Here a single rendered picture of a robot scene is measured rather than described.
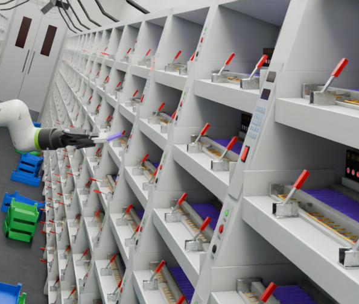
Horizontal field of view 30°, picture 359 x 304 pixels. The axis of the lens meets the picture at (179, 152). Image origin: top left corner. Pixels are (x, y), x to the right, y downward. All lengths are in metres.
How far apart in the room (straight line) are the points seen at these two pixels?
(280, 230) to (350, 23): 0.45
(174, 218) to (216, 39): 0.54
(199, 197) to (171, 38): 0.85
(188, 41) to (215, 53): 0.70
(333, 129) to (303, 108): 0.12
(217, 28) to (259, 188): 0.78
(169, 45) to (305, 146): 1.41
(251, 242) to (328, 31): 0.43
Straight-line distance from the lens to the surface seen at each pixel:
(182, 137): 1.98
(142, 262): 2.05
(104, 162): 3.39
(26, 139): 2.80
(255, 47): 2.02
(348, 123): 1.01
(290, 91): 1.31
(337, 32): 1.35
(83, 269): 3.26
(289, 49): 1.32
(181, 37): 2.68
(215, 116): 2.00
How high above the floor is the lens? 1.45
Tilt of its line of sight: 5 degrees down
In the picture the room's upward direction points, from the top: 18 degrees clockwise
